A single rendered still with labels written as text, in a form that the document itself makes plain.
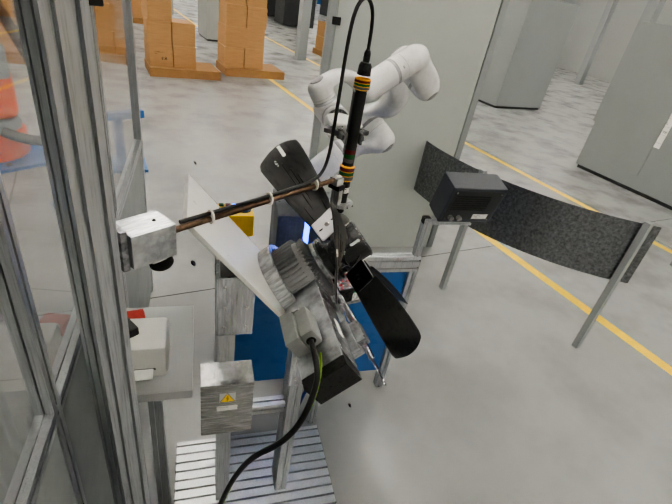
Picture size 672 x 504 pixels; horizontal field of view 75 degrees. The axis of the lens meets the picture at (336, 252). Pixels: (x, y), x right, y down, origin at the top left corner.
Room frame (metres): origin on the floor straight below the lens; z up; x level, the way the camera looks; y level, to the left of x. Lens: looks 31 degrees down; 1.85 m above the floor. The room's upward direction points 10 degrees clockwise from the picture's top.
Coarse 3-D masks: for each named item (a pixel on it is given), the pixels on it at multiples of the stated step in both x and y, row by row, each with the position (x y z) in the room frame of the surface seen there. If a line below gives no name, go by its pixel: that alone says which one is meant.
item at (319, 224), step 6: (330, 210) 1.16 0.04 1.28; (324, 216) 1.13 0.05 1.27; (330, 216) 1.15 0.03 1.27; (318, 222) 1.11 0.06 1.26; (324, 222) 1.12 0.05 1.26; (330, 222) 1.14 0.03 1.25; (318, 228) 1.10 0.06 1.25; (324, 228) 1.11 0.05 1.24; (330, 228) 1.13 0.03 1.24; (318, 234) 1.09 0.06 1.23; (324, 234) 1.10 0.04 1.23; (330, 234) 1.11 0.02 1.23; (324, 240) 1.09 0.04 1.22
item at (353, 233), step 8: (352, 224) 1.12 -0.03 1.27; (352, 232) 1.10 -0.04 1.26; (360, 232) 1.19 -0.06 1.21; (352, 240) 1.08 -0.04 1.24; (360, 240) 1.08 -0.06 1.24; (320, 248) 1.07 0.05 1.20; (328, 248) 1.09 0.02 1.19; (352, 248) 1.07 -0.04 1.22; (360, 248) 1.07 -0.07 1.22; (368, 248) 1.08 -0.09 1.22; (320, 256) 1.05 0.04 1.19; (328, 256) 1.05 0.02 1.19; (344, 256) 1.06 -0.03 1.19; (352, 256) 1.07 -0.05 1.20; (360, 256) 1.07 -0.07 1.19; (328, 264) 1.04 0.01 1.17; (344, 264) 1.08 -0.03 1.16; (352, 264) 1.07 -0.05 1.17
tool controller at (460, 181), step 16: (448, 176) 1.74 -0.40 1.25; (464, 176) 1.77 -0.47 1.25; (480, 176) 1.81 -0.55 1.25; (496, 176) 1.84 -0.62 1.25; (448, 192) 1.71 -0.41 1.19; (464, 192) 1.69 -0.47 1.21; (480, 192) 1.72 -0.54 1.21; (496, 192) 1.75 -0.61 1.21; (432, 208) 1.78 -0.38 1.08; (448, 208) 1.70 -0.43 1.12; (464, 208) 1.73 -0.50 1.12; (480, 208) 1.75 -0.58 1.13; (496, 208) 1.79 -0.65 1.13
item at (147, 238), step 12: (144, 216) 0.72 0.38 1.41; (156, 216) 0.73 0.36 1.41; (120, 228) 0.65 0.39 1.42; (132, 228) 0.67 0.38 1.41; (144, 228) 0.68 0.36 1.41; (156, 228) 0.69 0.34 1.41; (168, 228) 0.70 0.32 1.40; (120, 240) 0.64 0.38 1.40; (132, 240) 0.64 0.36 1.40; (144, 240) 0.66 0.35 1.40; (156, 240) 0.68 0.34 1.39; (168, 240) 0.70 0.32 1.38; (120, 252) 0.64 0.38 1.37; (132, 252) 0.64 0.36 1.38; (144, 252) 0.66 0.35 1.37; (156, 252) 0.68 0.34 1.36; (168, 252) 0.70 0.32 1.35; (132, 264) 0.64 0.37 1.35; (144, 264) 0.66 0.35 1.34
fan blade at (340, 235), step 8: (336, 216) 0.89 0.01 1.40; (336, 224) 0.87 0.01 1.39; (344, 224) 0.98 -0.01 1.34; (336, 232) 0.85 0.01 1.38; (344, 232) 0.97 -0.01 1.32; (336, 240) 0.83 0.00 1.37; (344, 240) 0.95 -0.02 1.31; (336, 248) 0.82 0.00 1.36; (344, 248) 0.99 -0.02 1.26; (336, 256) 0.81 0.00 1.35; (336, 264) 0.80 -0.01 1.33; (336, 272) 0.79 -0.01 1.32; (336, 280) 0.78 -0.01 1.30; (336, 288) 0.78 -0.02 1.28; (336, 296) 0.77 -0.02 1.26
